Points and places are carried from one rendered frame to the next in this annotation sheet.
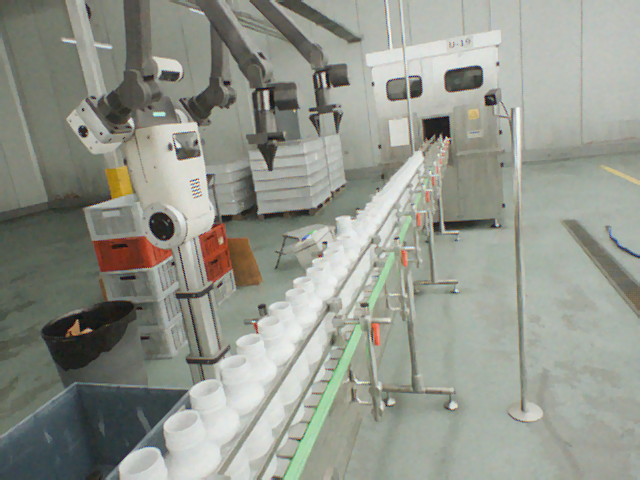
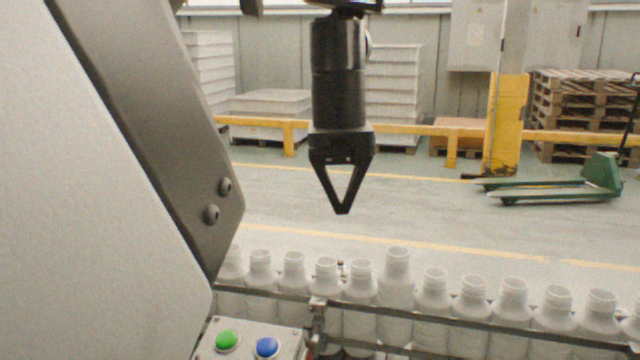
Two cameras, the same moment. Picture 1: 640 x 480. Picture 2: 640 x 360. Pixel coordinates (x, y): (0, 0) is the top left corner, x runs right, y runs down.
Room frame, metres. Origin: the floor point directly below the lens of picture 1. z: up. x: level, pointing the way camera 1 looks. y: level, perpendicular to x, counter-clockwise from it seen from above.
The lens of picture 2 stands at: (1.30, 0.59, 1.53)
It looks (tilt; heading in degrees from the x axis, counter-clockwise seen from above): 18 degrees down; 266
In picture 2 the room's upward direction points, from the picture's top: straight up
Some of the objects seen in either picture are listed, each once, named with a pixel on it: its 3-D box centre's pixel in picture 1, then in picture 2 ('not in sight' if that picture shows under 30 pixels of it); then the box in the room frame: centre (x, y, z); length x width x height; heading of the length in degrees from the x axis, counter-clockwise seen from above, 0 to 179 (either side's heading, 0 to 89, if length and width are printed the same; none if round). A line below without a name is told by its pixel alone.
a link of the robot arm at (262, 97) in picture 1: (265, 101); (338, 46); (1.25, 0.09, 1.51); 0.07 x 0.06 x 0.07; 76
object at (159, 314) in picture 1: (158, 299); not in sight; (3.29, 1.26, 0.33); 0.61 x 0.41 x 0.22; 168
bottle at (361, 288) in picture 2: (357, 255); (360, 307); (1.19, -0.09, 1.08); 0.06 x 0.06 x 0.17
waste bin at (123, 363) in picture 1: (105, 372); not in sight; (2.24, 1.23, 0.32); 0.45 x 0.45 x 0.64
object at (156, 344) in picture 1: (165, 326); not in sight; (3.29, 1.26, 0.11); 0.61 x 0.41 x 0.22; 167
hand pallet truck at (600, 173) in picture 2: not in sight; (560, 136); (-1.17, -3.57, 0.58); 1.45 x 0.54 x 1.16; 1
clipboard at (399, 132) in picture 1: (398, 131); not in sight; (5.39, -1.06, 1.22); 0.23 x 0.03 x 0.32; 71
